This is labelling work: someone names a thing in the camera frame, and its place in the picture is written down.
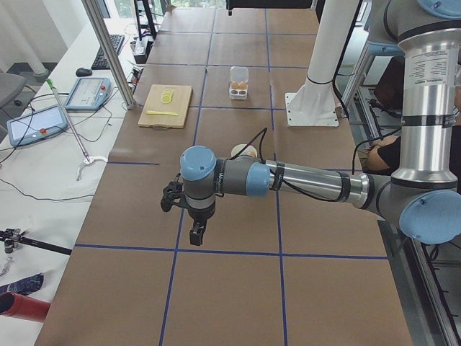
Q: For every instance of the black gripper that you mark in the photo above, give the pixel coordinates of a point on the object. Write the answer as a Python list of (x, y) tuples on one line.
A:
[(200, 215)]

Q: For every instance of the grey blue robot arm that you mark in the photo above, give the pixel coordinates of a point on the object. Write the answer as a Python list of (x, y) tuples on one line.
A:
[(420, 197)]

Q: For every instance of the clear plastic egg box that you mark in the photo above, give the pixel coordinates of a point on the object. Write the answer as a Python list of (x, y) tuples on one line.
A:
[(238, 74)]

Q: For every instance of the white paper bowl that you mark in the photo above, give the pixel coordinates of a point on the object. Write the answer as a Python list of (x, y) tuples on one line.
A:
[(244, 150)]

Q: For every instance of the yellow plastic knife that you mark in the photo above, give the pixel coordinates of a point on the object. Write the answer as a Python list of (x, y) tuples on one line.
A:
[(166, 113)]

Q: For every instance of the bamboo cutting board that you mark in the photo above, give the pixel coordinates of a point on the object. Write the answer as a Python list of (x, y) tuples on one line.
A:
[(180, 104)]

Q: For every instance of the far teach pendant tablet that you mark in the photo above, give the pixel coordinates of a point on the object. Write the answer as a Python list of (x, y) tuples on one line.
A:
[(88, 94)]

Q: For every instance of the teach pendant tablet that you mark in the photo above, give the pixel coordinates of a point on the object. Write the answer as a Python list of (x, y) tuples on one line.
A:
[(88, 94), (37, 126)]

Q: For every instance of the blue patterned cloth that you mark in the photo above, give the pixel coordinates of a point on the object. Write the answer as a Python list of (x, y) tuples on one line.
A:
[(25, 286)]

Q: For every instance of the black tripod rod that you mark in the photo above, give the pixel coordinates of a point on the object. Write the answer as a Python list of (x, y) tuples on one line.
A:
[(12, 238)]

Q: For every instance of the black computer mouse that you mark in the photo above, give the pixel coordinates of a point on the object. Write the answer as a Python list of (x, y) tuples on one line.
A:
[(81, 72)]

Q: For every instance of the near teach pendant tablet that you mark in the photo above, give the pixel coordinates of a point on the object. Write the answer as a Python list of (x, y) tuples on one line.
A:
[(37, 126)]

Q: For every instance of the person in black shirt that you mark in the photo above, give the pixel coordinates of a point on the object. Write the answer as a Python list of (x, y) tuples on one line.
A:
[(382, 156)]

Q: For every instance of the red cylinder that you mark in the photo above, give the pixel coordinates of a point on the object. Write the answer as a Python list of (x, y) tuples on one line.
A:
[(23, 307)]

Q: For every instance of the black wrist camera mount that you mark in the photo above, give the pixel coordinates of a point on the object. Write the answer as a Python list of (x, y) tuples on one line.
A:
[(173, 195)]

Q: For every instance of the grabber stick green handle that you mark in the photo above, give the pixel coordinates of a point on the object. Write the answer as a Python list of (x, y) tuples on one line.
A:
[(88, 159)]

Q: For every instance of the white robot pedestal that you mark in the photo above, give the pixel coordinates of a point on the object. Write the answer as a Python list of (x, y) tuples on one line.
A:
[(314, 104)]

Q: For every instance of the black overhead camera bar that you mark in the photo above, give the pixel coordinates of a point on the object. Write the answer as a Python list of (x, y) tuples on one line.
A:
[(230, 5)]

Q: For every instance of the aluminium frame post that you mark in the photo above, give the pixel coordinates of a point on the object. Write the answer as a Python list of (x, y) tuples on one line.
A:
[(97, 21)]

